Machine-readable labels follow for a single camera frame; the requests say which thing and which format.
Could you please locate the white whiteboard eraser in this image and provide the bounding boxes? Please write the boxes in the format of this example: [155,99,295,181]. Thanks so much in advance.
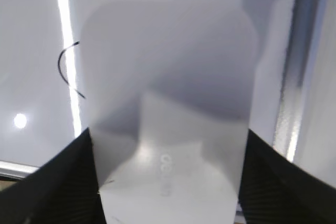
[80,0,258,223]

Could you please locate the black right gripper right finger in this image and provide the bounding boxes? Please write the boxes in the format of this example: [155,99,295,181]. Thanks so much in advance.
[238,130,335,223]

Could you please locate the white board with grey frame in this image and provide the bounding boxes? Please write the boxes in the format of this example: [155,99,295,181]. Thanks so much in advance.
[1,0,335,192]

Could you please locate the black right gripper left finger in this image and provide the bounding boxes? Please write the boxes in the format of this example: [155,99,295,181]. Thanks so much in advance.
[1,130,106,223]

